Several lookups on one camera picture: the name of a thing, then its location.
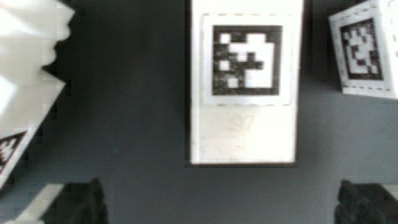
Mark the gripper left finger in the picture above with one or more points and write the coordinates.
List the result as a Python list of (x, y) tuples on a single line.
[(68, 204)]

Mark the white chair seat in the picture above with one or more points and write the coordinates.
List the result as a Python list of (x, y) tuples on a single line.
[(34, 28)]

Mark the white chair leg with tag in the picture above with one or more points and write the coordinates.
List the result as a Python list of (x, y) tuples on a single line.
[(246, 33)]

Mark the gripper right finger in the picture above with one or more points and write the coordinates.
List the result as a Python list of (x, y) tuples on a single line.
[(367, 203)]

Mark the white tagged cube middle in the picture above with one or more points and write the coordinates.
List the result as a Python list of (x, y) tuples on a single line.
[(365, 38)]

